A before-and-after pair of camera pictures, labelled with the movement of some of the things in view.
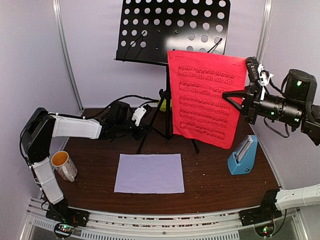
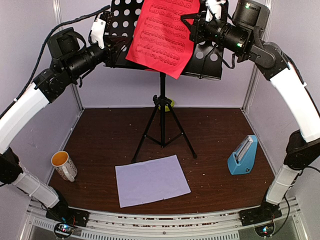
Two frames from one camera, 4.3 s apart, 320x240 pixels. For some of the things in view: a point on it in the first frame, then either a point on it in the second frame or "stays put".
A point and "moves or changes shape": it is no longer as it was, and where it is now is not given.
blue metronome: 241,160 stays put
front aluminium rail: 214,226 stays put
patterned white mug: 63,166 stays put
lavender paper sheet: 149,173 moves or changes shape
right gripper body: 254,103 → 199,34
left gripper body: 137,135 → 111,46
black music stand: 149,28 → 205,61
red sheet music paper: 198,79 → 161,40
